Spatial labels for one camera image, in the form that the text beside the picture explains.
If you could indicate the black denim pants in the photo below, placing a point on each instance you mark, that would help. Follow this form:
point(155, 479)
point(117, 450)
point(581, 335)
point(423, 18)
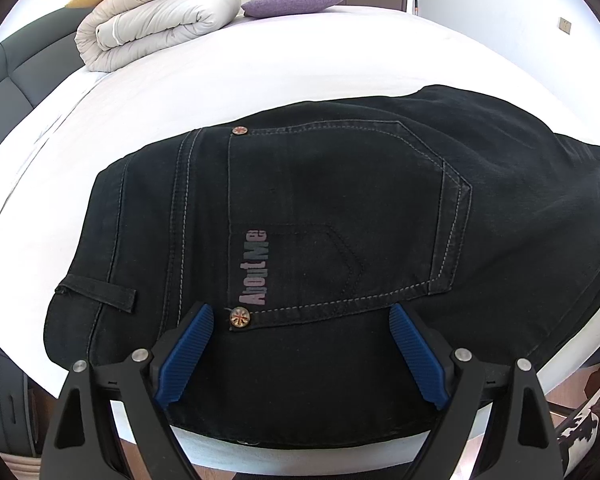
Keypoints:
point(330, 210)

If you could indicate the folded beige duvet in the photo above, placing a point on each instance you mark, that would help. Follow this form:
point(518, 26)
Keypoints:
point(150, 20)

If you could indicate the dark grey bedside cabinet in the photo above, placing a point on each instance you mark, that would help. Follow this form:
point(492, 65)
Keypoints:
point(5, 400)

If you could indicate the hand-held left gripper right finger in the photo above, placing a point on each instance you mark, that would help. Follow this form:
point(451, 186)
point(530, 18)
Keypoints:
point(417, 355)

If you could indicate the cow print cloth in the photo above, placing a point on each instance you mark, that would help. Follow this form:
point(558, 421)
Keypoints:
point(590, 425)

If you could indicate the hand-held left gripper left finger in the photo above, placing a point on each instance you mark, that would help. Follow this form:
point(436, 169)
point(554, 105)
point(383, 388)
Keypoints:
point(185, 360)

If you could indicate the beige wall socket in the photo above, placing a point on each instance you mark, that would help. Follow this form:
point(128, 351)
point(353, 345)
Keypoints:
point(566, 23)

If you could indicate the purple pillow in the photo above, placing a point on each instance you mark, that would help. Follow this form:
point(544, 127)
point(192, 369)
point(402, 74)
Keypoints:
point(292, 2)

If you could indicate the grey padded headboard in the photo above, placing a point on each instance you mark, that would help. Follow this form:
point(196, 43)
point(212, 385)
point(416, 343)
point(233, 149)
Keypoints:
point(10, 75)

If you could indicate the bed with white sheet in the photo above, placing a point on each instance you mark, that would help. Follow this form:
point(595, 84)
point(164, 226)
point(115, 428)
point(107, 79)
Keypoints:
point(280, 60)

